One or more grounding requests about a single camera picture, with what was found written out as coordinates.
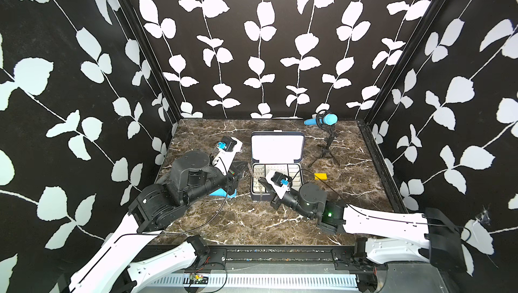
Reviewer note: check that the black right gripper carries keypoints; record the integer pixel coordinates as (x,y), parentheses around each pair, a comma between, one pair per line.
(275,198)

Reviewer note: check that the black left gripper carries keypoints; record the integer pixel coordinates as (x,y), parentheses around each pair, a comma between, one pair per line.
(233,173)

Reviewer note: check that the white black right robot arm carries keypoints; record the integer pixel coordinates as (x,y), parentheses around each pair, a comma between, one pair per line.
(428,237)

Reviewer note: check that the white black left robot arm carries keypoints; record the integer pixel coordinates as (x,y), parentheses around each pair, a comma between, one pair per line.
(114,268)

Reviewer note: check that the small yellow wooden block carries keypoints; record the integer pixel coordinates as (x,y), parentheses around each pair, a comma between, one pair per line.
(320,176)

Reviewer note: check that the blue microphone on stand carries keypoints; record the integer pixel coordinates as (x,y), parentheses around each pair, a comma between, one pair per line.
(326,119)

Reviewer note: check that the small green circuit board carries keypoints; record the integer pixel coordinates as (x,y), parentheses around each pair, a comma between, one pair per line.
(198,279)

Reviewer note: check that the black front mounting rail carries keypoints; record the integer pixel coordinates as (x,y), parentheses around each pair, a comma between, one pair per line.
(341,257)

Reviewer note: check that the white slotted cable duct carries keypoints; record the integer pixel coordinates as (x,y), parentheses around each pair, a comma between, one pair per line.
(277,281)

